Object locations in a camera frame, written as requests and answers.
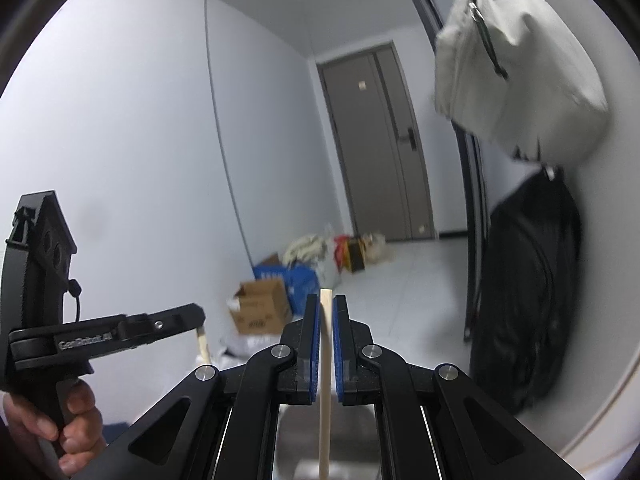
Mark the white oval utensil holder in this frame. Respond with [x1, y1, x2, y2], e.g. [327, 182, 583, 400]
[272, 399, 381, 479]

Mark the person's left hand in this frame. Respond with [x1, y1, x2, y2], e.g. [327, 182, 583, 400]
[2, 380, 106, 479]

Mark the blue cardboard box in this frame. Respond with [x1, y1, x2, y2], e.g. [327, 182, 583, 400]
[253, 254, 320, 318]

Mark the grey entrance door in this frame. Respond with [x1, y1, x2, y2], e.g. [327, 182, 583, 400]
[318, 44, 436, 242]

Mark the red yellow paper bag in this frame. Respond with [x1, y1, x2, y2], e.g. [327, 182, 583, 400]
[334, 235, 366, 273]

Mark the brown cardboard box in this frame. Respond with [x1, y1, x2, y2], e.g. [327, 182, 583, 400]
[227, 278, 293, 335]

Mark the black hanging backpack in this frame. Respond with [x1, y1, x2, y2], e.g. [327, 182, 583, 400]
[470, 170, 582, 415]

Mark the beige plastic bag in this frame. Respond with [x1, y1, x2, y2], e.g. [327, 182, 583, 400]
[361, 232, 392, 264]

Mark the grey plastic mailer bag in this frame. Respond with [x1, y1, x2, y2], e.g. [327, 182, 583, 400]
[218, 334, 279, 368]

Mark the beige hanging bag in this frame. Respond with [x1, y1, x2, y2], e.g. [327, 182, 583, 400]
[435, 0, 608, 166]

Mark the wooden chopstick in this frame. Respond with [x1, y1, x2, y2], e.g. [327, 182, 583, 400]
[318, 288, 333, 480]
[196, 326, 212, 365]

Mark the white sack with cloth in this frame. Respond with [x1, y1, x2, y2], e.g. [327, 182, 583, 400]
[281, 223, 341, 288]

